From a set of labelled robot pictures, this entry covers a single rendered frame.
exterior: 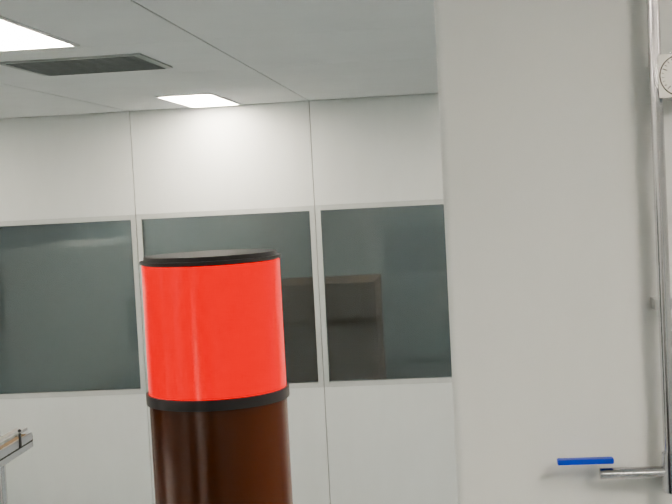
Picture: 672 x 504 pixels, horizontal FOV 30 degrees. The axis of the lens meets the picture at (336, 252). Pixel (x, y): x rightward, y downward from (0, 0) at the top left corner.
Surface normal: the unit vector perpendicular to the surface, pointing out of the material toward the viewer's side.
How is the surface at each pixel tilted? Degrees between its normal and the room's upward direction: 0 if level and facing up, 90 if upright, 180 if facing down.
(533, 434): 90
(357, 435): 90
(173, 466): 90
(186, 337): 90
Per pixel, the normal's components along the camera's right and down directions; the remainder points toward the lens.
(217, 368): 0.14, 0.04
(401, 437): -0.09, 0.06
